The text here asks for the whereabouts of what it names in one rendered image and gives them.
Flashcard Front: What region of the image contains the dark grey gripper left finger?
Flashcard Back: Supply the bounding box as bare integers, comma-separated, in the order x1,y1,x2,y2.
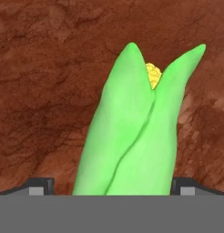
0,177,56,197

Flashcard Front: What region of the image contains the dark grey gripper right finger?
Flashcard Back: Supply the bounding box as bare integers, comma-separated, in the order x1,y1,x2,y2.
170,177,224,197

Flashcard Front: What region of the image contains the green husked corn cob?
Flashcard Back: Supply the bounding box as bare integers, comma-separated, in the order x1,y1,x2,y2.
72,42,207,197

